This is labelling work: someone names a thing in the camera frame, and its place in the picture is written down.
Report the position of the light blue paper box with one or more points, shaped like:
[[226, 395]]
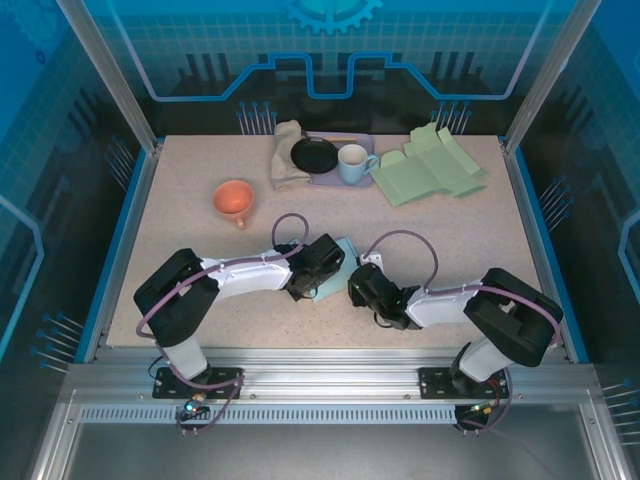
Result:
[[332, 287]]

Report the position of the light green paper box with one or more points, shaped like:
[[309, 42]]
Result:
[[420, 175]]

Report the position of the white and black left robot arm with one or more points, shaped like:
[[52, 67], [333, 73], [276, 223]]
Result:
[[250, 275]]

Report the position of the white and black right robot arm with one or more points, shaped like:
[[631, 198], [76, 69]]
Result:
[[440, 305]]

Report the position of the lavender tray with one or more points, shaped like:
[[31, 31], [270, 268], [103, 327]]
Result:
[[324, 180]]

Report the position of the light blue mug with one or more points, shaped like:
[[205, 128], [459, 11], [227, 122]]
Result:
[[350, 172]]

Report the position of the beige cloth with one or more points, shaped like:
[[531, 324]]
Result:
[[285, 165]]

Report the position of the black round pan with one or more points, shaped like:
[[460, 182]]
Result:
[[314, 156]]

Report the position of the orange cup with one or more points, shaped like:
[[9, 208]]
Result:
[[232, 197]]

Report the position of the small LED circuit board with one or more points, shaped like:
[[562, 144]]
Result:
[[192, 409], [482, 409]]

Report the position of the long aluminium frame rail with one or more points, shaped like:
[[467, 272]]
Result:
[[330, 375]]

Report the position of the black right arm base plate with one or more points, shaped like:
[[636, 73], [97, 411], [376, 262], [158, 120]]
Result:
[[435, 385]]

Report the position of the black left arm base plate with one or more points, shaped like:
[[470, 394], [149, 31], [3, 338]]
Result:
[[225, 376]]

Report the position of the aluminium side rail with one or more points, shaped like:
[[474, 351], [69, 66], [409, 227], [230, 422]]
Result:
[[524, 200], [125, 250]]

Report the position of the aluminium frame post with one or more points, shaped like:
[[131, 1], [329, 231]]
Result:
[[545, 75], [114, 75]]

